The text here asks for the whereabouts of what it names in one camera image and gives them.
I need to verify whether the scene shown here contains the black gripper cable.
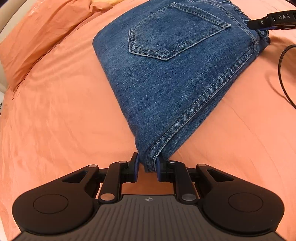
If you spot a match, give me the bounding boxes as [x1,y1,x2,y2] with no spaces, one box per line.
[277,44,296,110]

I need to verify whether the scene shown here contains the yellow plush cushion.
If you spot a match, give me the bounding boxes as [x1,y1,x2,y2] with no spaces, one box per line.
[91,0,123,6]

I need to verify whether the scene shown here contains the blue denim jeans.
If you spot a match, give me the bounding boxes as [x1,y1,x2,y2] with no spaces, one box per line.
[92,1,270,172]

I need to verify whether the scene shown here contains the orange bed sheet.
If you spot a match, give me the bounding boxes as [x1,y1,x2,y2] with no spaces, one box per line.
[1,1,295,240]

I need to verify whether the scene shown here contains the orange pillow left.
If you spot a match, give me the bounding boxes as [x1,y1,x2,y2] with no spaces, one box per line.
[1,1,113,90]

